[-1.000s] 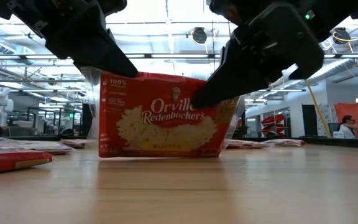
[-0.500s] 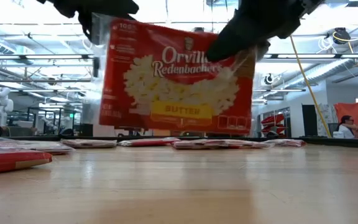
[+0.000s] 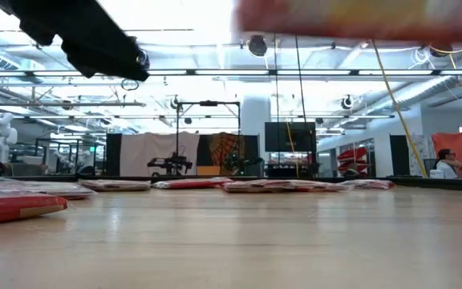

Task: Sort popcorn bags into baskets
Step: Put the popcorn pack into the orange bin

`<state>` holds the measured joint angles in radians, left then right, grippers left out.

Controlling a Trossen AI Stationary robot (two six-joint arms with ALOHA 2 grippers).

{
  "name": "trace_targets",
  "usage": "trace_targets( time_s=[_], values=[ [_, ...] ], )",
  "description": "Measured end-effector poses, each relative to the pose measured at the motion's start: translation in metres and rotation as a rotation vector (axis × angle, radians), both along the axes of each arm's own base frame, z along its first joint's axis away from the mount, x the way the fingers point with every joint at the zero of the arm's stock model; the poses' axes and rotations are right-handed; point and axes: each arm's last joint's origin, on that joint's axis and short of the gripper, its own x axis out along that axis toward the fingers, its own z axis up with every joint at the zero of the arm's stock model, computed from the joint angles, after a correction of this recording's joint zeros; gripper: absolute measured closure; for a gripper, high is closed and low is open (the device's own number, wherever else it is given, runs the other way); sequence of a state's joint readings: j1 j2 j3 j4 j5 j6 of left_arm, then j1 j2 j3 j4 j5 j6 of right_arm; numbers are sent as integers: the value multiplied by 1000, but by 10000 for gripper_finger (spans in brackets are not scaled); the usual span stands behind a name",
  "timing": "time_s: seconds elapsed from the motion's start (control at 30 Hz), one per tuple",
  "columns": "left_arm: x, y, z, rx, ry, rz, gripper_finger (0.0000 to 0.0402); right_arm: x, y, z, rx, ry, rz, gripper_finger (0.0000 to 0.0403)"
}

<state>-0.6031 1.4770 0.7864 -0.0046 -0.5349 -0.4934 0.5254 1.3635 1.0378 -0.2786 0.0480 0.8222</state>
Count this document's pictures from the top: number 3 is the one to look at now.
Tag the red stacked objects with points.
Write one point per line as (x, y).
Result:
(353, 156)

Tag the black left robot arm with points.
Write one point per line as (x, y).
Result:
(90, 40)

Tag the black background robot arm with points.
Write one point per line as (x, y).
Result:
(243, 162)
(171, 164)

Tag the black panel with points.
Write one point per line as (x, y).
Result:
(113, 154)

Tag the white curtain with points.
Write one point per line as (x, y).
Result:
(159, 154)

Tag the orange black patterned cloth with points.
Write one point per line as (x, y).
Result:
(223, 150)

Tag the person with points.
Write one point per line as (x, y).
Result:
(447, 166)

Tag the black rig frame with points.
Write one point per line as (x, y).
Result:
(209, 103)

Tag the black monitor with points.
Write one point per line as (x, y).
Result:
(291, 136)

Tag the black ceiling dome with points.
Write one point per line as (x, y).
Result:
(257, 45)
(175, 102)
(347, 102)

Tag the red popcorn bag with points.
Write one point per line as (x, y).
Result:
(191, 184)
(355, 20)
(54, 188)
(319, 186)
(255, 186)
(10, 208)
(371, 184)
(114, 185)

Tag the black door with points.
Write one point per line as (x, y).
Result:
(399, 154)

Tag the small white box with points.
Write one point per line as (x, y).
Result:
(436, 173)

